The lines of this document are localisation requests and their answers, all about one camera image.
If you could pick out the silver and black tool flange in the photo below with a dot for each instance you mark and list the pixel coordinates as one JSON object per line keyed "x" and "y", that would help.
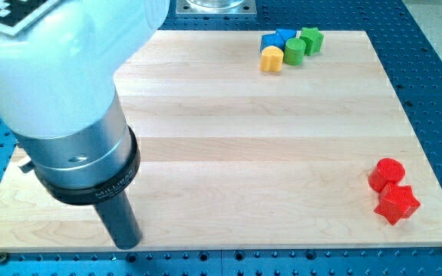
{"x": 89, "y": 166}

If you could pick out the black cylindrical pointer rod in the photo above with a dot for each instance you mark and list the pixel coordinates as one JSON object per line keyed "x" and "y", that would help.
{"x": 119, "y": 219}

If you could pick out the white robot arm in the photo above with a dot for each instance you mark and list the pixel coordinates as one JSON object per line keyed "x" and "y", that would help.
{"x": 58, "y": 97}

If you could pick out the light wooden board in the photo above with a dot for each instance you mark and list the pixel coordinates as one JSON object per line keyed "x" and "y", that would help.
{"x": 235, "y": 158}

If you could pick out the black and white fiducial tag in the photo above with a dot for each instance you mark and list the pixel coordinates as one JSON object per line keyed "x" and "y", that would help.
{"x": 16, "y": 15}

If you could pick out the yellow heart block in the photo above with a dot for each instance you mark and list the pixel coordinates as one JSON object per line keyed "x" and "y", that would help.
{"x": 271, "y": 59}

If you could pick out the blue pentagon block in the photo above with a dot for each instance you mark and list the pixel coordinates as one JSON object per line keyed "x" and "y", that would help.
{"x": 273, "y": 39}

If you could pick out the green cylinder block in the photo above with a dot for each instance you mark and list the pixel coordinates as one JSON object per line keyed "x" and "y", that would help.
{"x": 294, "y": 51}

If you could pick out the green star block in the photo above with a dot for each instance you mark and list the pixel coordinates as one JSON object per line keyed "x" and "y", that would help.
{"x": 313, "y": 39}

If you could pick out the red cylinder block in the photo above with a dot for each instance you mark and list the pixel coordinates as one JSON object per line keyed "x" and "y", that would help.
{"x": 386, "y": 171}

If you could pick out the red star block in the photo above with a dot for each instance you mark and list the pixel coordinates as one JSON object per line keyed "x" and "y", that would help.
{"x": 397, "y": 202}

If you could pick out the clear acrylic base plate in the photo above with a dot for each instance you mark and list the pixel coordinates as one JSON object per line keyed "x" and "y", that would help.
{"x": 215, "y": 8}

